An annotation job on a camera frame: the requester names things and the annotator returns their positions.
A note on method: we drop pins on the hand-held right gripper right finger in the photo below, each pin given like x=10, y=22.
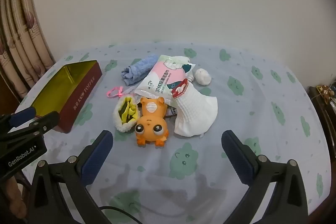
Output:
x=237, y=157

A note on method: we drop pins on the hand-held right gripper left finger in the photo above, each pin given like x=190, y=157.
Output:
x=95, y=155

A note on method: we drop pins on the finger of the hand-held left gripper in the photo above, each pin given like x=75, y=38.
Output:
x=42, y=124
x=22, y=115

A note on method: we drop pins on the white fuzzy pouch yellow inside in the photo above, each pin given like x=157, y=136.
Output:
x=119, y=121

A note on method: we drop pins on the red tin box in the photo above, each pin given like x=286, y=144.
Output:
x=78, y=100

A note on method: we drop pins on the white sock with red label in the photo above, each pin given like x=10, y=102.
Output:
x=195, y=113

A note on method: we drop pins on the pink ribbon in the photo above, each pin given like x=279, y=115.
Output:
x=119, y=92

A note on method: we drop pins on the orange squishy animal toy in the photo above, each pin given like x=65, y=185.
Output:
x=152, y=119

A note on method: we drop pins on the white soft ball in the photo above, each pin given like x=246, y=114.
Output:
x=202, y=77

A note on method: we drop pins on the blue towel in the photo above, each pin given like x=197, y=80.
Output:
x=139, y=69

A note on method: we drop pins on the white pink wet wipes packet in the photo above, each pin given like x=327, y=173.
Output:
x=160, y=77

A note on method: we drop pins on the person's left forearm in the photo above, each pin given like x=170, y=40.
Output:
x=11, y=195

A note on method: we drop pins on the green cloud print bedsheet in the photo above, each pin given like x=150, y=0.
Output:
x=249, y=113

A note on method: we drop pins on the beige printed curtain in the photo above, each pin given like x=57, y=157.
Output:
x=23, y=37

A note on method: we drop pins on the dark wooden furniture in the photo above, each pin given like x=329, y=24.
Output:
x=325, y=124

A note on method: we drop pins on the brown patterned object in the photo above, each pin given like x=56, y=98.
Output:
x=325, y=92

